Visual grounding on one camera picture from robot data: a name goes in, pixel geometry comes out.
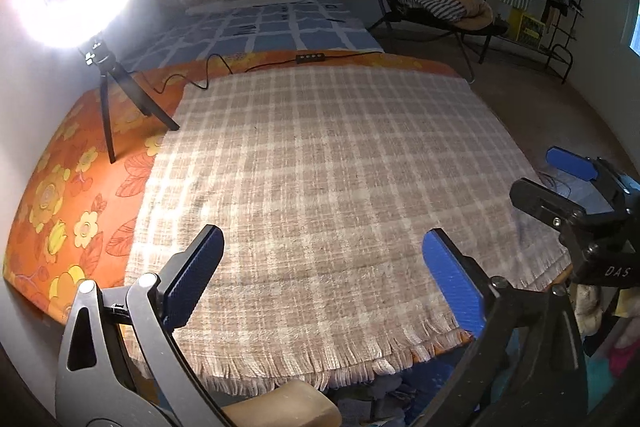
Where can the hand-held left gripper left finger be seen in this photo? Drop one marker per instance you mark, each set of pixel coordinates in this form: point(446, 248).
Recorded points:
point(195, 272)

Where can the beige rounded object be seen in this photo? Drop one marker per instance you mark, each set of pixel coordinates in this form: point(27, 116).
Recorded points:
point(285, 407)

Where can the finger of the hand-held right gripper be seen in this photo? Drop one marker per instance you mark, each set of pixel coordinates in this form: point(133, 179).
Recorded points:
point(570, 163)
point(540, 202)

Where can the yellow cloth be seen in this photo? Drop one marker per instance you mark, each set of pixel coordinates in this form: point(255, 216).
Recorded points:
point(475, 14)

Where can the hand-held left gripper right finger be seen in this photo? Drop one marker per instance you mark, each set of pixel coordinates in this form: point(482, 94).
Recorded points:
point(452, 279)

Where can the blue checked bed sheet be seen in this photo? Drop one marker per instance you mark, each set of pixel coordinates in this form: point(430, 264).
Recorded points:
point(280, 27)

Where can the beige plaid fringed cloth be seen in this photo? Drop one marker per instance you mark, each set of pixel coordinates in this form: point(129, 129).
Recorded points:
point(325, 182)

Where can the striped garment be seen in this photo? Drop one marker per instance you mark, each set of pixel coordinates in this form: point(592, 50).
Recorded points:
point(440, 6)

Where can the yellow box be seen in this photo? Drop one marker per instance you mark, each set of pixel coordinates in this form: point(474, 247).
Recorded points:
point(530, 27)

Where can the orange floral cloth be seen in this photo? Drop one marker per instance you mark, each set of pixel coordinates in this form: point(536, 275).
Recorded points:
point(65, 207)

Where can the black tripod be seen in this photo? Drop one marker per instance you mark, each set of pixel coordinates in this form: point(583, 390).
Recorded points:
point(106, 107)

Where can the person's right forearm pink sleeve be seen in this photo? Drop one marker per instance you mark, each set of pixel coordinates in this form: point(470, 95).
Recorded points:
point(625, 354)

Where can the window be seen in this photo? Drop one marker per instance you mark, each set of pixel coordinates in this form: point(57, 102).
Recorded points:
point(636, 22)

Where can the person's right hand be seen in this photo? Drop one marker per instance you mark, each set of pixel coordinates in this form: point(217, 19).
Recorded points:
point(587, 307)

